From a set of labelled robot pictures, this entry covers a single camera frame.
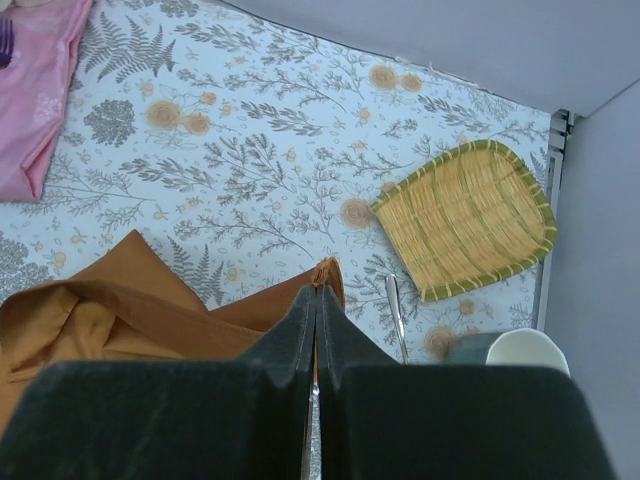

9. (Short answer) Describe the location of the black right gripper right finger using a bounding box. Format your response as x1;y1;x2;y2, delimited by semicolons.
319;287;615;479

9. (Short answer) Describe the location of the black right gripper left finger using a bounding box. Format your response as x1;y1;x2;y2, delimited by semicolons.
1;287;317;479

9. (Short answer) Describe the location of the orange cloth napkin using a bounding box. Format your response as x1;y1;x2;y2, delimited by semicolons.
1;231;345;424

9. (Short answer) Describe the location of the silver metal spoon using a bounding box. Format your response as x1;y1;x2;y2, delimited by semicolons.
385;274;409;364

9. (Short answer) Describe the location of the grey white mug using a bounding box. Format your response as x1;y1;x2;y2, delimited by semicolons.
443;328;571;377

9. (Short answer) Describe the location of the woven bamboo basket tray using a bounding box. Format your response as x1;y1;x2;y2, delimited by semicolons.
371;140;558;303

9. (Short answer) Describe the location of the floral patterned table mat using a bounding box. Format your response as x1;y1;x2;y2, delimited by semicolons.
1;1;550;362

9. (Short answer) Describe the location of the pink cloth placemat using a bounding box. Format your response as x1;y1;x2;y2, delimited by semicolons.
1;1;93;201

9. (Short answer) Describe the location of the purple plastic fork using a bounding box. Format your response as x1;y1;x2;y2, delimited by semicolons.
0;17;15;69

